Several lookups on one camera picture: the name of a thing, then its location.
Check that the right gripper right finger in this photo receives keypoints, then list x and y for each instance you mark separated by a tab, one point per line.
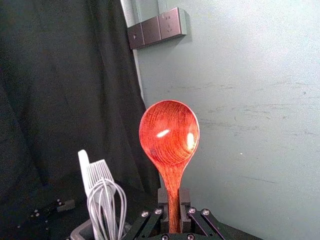
185	200

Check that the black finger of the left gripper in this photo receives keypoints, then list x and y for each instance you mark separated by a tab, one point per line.
53	208

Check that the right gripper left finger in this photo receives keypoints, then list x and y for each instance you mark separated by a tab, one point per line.
163	200

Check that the red wooden spoon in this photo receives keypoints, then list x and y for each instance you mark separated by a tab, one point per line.
168	135

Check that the grey utensil holder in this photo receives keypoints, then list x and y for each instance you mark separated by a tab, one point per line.
80	231

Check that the white spatula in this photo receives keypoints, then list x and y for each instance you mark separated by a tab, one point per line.
83	167

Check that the white silicone brush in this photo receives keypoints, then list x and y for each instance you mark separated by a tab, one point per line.
100	170

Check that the black cloth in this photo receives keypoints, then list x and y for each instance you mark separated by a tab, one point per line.
62	87

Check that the grey wall socket panel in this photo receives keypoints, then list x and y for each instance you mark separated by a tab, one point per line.
160	27

